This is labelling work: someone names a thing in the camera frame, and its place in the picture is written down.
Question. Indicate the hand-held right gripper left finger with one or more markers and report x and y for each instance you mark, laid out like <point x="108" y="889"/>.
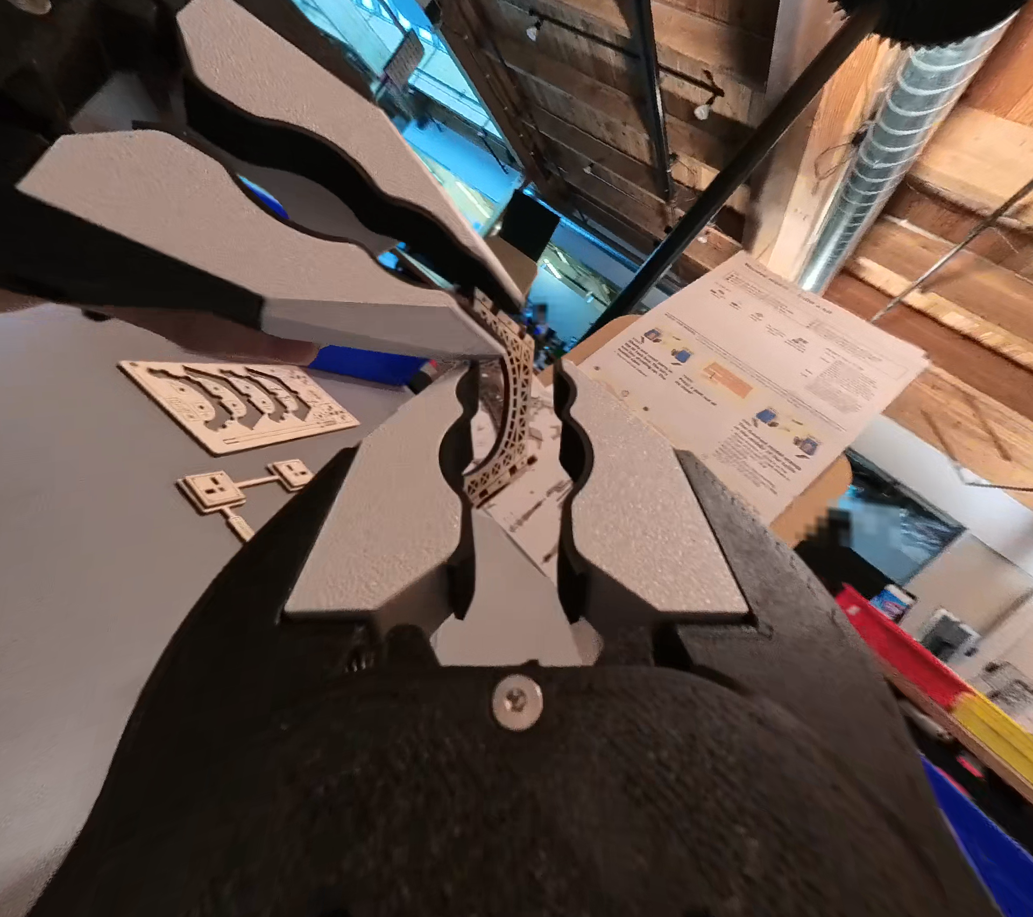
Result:
<point x="379" y="513"/>

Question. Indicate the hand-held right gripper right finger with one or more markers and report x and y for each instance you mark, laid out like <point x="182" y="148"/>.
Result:
<point x="654" y="521"/>

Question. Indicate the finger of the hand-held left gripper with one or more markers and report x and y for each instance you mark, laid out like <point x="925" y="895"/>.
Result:
<point x="323" y="126"/>
<point x="202" y="231"/>

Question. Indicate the wooden lattice tower model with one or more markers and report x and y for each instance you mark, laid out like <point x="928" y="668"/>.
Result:
<point x="516" y="400"/>

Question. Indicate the grey desk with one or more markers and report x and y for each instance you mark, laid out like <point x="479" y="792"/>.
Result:
<point x="81" y="570"/>

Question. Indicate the folded assembly leaflet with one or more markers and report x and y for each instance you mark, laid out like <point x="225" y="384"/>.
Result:
<point x="549" y="497"/>

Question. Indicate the blue plastic bin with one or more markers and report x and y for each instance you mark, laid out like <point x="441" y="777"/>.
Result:
<point x="993" y="852"/>
<point x="363" y="366"/>

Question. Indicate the wooden sheet with curved cutouts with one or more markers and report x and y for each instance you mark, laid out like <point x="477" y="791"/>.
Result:
<point x="153" y="382"/>

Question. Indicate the printed instruction poster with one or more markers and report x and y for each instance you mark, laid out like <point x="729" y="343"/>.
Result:
<point x="726" y="368"/>

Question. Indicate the black monitor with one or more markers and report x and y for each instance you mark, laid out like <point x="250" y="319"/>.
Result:
<point x="529" y="227"/>

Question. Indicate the red plastic bin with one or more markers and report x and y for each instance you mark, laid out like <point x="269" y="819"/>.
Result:
<point x="896" y="642"/>

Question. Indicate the black metal pole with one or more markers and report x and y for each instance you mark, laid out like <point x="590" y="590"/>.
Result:
<point x="726" y="166"/>

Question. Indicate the yellow plastic bin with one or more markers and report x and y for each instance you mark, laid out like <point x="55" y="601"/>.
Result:
<point x="1001" y="731"/>

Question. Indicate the thin wooden frame with tabs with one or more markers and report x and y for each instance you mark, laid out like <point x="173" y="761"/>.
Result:
<point x="211" y="489"/>

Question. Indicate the silver ventilation duct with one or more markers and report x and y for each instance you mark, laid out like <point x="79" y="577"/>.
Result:
<point x="896" y="142"/>

